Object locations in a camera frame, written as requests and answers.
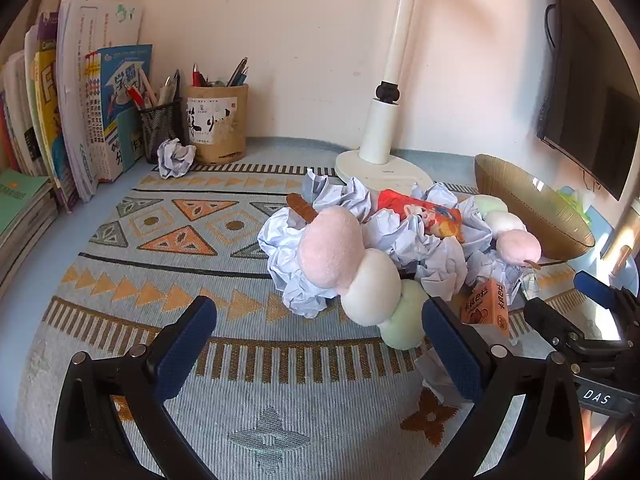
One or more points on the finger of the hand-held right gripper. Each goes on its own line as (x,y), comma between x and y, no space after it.
(592,282)
(550,320)

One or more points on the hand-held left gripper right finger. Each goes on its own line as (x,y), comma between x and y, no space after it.
(450,350)

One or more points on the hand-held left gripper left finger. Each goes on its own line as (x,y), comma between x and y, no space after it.
(185,350)

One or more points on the small orange box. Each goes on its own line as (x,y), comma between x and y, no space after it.
(487,307)

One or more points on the brown woven bowl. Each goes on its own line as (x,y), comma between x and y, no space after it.
(530,210)

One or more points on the pile of papers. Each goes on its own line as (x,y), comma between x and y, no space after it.
(300,290)

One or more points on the red orange snack packet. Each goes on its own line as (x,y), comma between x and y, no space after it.
(425,212)

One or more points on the small plush dango skewer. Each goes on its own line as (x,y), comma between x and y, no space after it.
(517,246)

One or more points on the green tissue packet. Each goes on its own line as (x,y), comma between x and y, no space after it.
(580,201)

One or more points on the patterned woven table mat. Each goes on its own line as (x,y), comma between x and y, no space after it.
(225,270)

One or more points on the large plush dango skewer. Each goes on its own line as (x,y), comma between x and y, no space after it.
(330,250)

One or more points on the crumpled white paper ball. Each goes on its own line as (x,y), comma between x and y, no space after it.
(176,157)

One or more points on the black mesh pen holder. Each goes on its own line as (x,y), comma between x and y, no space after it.
(160,130)

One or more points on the stack of flat notebooks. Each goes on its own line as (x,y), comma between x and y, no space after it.
(20,200)

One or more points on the beige cylindrical pen holder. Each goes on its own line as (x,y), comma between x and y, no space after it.
(217,125)

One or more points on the white desk lamp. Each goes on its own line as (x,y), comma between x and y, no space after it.
(382,130)

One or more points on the red pen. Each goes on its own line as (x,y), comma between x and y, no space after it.
(198,76)
(134,96)

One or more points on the silver pen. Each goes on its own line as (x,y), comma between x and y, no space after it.
(166,91)

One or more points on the row of upright books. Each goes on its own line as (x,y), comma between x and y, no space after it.
(80,110)

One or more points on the black pen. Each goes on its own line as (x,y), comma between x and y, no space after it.
(176,85)

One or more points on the wooden pencil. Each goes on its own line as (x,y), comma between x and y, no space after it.
(146,85)

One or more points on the blue pen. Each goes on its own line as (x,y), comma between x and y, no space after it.
(242,80)

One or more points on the grey pen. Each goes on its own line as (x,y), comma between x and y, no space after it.
(237,72)

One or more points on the black wall monitor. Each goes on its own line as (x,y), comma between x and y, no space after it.
(590,85)

